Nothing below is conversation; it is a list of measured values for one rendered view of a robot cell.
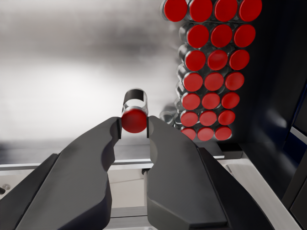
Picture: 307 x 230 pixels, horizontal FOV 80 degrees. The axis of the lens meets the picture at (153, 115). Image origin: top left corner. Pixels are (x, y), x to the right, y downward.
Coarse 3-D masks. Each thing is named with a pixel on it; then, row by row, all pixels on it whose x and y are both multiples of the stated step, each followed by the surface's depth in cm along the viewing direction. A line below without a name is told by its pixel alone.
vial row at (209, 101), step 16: (224, 0) 16; (224, 16) 17; (224, 32) 17; (208, 48) 19; (208, 64) 19; (224, 64) 19; (208, 80) 19; (208, 96) 20; (208, 112) 21; (208, 128) 22
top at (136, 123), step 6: (126, 114) 13; (132, 114) 13; (138, 114) 13; (144, 114) 13; (126, 120) 14; (132, 120) 14; (138, 120) 14; (144, 120) 14; (126, 126) 14; (132, 126) 14; (138, 126) 14; (144, 126) 14; (132, 132) 14; (138, 132) 14
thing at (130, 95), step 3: (129, 90) 17; (132, 90) 16; (135, 90) 16; (138, 90) 16; (141, 90) 17; (126, 93) 17; (129, 93) 16; (132, 93) 16; (135, 93) 16; (138, 93) 16; (141, 93) 16; (126, 96) 16; (129, 96) 15; (132, 96) 15; (135, 96) 15; (138, 96) 15; (141, 96) 15; (126, 99) 15; (129, 99) 15; (141, 99) 15; (123, 102) 15
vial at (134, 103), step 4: (132, 88) 17; (136, 88) 17; (144, 92) 17; (124, 96) 17; (144, 96) 16; (128, 100) 15; (132, 100) 14; (136, 100) 14; (140, 100) 15; (144, 100) 15; (124, 104) 15; (128, 104) 14; (132, 104) 14; (136, 104) 14; (140, 104) 14; (144, 104) 15; (124, 108) 14; (128, 108) 14; (132, 108) 13; (136, 108) 14; (140, 108) 14; (144, 108) 14
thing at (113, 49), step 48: (0, 0) 19; (48, 0) 19; (96, 0) 19; (144, 0) 20; (0, 48) 21; (48, 48) 21; (96, 48) 22; (144, 48) 22; (0, 96) 24; (48, 96) 24; (96, 96) 24; (0, 144) 27; (48, 144) 28; (144, 144) 29
